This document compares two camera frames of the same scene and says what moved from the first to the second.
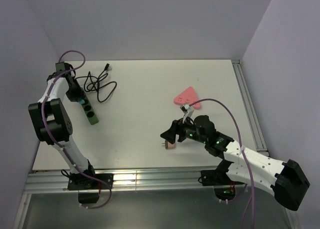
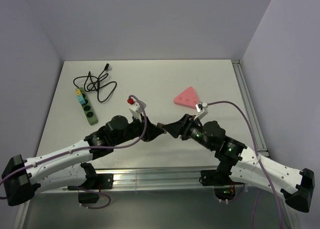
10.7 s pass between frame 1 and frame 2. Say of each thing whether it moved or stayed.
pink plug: moved
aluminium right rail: stayed
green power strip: stayed
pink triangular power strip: stayed
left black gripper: moved
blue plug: stayed
